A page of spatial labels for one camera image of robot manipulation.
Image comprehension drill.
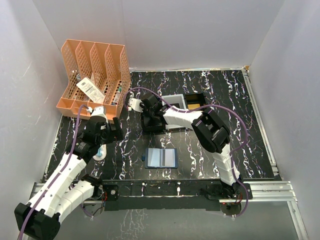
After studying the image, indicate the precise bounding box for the gold card in bin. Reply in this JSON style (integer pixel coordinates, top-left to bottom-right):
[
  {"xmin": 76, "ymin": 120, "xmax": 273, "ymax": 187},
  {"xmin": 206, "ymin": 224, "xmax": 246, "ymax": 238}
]
[{"xmin": 187, "ymin": 103, "xmax": 201, "ymax": 110}]

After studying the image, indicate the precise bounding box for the black right bin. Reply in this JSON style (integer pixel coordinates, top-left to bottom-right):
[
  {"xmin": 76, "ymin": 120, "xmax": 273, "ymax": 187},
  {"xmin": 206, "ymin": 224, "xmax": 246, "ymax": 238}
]
[{"xmin": 184, "ymin": 92, "xmax": 207, "ymax": 108}]

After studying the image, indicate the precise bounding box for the round teal tape roll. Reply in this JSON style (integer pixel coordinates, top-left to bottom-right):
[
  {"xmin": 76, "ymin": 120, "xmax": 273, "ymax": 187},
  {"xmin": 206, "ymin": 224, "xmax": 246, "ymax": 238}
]
[{"xmin": 93, "ymin": 144, "xmax": 107, "ymax": 161}]

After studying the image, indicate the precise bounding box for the white labelled paper packet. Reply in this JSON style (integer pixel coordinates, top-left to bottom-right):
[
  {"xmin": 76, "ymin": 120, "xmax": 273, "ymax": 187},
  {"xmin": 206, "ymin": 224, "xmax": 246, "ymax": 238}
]
[{"xmin": 76, "ymin": 77, "xmax": 105, "ymax": 104}]

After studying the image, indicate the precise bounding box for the orange plastic file organizer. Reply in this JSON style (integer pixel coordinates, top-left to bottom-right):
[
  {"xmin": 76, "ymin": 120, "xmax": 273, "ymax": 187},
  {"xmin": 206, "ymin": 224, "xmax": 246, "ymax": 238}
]
[{"xmin": 56, "ymin": 39, "xmax": 131, "ymax": 122}]

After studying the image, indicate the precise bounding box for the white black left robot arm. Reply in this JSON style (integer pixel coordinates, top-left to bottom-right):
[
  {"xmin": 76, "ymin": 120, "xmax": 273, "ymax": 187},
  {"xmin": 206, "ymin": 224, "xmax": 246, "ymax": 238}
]
[{"xmin": 14, "ymin": 104, "xmax": 124, "ymax": 240}]

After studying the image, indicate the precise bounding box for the blue card holder wallet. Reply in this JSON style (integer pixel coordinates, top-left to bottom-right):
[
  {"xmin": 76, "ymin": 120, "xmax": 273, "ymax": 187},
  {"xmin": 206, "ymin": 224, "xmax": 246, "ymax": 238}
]
[{"xmin": 141, "ymin": 148, "xmax": 178, "ymax": 169}]

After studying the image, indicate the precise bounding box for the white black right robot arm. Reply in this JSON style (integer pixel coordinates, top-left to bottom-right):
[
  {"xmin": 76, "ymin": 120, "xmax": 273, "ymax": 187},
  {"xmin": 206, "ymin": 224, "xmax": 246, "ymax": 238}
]
[{"xmin": 128, "ymin": 93, "xmax": 242, "ymax": 199}]

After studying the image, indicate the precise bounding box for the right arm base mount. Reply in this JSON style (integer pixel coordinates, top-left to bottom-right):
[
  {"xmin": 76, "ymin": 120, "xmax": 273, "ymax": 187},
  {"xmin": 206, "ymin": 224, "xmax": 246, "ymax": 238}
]
[{"xmin": 196, "ymin": 183, "xmax": 247, "ymax": 201}]

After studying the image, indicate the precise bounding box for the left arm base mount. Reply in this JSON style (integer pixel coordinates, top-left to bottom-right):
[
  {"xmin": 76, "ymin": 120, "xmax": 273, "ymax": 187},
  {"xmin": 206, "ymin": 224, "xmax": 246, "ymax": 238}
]
[{"xmin": 83, "ymin": 184, "xmax": 119, "ymax": 203}]

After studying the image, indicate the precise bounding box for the white middle bin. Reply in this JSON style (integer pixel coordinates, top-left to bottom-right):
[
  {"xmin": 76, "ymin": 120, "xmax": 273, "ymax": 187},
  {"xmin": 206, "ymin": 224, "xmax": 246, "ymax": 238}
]
[{"xmin": 162, "ymin": 94, "xmax": 188, "ymax": 130}]

